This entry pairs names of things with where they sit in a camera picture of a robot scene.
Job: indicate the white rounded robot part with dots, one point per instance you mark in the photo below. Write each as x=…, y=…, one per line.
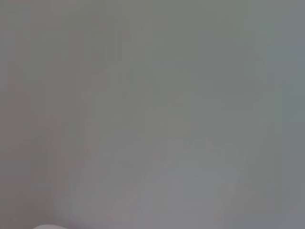
x=48, y=227

